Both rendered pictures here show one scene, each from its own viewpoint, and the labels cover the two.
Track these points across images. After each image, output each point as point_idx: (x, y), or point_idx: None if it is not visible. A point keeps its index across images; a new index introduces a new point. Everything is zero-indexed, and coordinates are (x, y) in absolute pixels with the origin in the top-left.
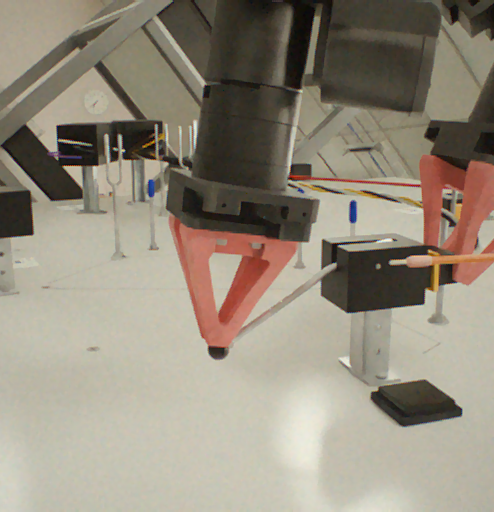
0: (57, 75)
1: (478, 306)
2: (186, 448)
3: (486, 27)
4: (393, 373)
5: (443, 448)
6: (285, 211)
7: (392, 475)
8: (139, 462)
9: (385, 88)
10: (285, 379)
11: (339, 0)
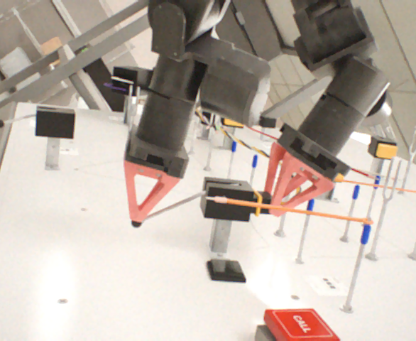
0: (125, 29)
1: (312, 231)
2: (101, 266)
3: (326, 75)
4: (228, 255)
5: (223, 294)
6: (170, 162)
7: (188, 299)
8: (76, 267)
9: (228, 111)
10: (171, 245)
11: (210, 65)
